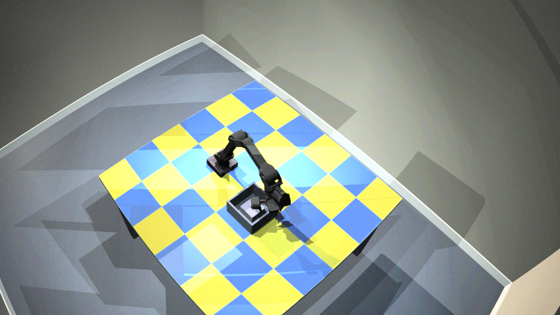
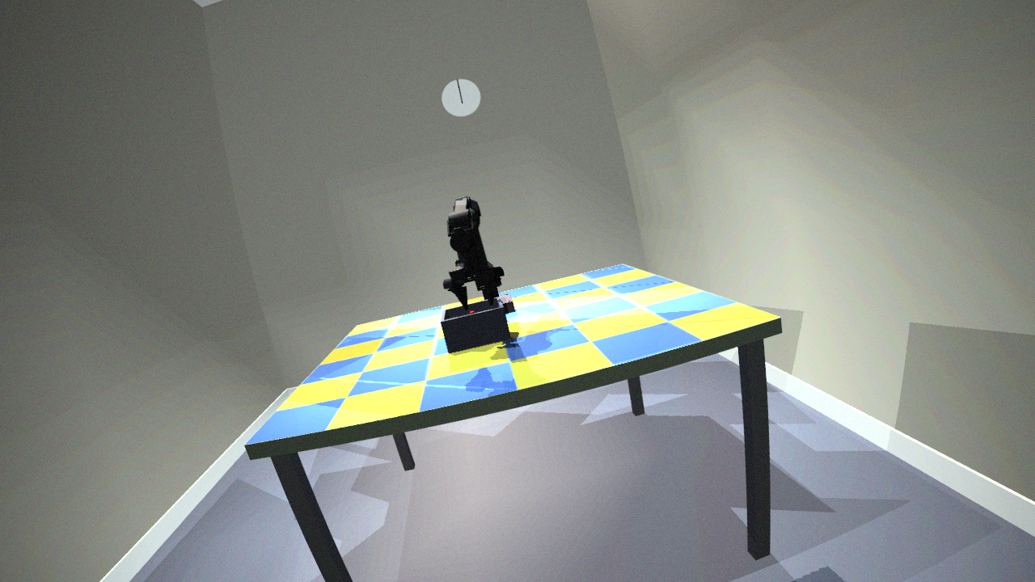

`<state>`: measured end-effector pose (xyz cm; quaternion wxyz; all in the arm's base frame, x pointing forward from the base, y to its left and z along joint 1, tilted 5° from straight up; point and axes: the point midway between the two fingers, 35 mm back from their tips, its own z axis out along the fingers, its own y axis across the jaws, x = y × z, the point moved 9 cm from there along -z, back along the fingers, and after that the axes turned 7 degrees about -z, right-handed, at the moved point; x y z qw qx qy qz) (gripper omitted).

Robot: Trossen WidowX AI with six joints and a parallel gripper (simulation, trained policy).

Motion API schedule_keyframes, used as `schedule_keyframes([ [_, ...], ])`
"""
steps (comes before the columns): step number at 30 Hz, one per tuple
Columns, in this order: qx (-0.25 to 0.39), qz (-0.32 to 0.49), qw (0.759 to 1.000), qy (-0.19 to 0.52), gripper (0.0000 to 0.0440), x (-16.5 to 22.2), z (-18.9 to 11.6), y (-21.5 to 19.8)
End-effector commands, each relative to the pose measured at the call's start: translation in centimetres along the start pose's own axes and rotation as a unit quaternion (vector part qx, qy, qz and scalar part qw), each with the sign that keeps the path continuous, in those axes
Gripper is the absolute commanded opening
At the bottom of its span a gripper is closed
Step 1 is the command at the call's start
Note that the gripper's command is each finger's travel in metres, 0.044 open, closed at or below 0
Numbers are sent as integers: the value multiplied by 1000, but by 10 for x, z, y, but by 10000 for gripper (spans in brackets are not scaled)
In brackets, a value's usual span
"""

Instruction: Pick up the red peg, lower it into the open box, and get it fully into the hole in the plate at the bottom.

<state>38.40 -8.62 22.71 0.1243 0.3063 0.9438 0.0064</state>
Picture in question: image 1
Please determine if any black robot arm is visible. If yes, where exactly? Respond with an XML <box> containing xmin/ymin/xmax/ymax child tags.
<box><xmin>214</xmin><ymin>130</ymin><xmax>289</xmax><ymax>214</ymax></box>

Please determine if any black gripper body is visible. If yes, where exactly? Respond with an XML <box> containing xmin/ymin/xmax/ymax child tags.
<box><xmin>251</xmin><ymin>193</ymin><xmax>291</xmax><ymax>209</ymax></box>

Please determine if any white square plate with hole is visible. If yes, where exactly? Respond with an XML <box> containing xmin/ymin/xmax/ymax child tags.
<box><xmin>240</xmin><ymin>199</ymin><xmax>265</xmax><ymax>222</ymax></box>

